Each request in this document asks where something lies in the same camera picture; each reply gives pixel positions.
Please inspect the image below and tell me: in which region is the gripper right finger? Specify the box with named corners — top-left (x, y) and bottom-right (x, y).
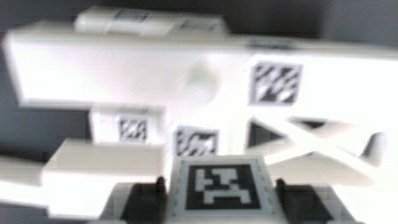
top-left (275, 179), bottom-right (332, 224)

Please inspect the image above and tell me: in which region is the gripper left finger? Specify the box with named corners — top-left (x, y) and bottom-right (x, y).
top-left (120, 177), bottom-right (166, 224)

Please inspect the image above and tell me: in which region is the white tagged leg cube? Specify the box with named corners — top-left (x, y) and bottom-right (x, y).
top-left (166, 155), bottom-right (284, 224)

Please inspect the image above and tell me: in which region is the white chair back part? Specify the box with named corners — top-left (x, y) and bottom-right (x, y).
top-left (3, 24), bottom-right (398, 176)

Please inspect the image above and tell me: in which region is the white chair leg block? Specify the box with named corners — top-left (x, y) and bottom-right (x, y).
top-left (74, 6), bottom-right (229, 36)
top-left (88, 107), bottom-right (161, 144)

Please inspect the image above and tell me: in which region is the white U-shaped fence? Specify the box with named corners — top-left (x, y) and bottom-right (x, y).
top-left (0, 139), bottom-right (163, 219)

